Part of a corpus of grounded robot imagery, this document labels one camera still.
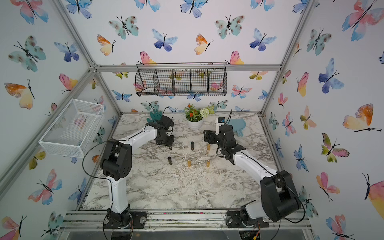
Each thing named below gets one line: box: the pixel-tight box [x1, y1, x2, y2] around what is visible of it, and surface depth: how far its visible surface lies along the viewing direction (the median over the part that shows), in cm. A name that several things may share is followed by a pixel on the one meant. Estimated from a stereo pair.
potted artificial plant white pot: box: [185, 117, 204, 131], surface depth 110 cm
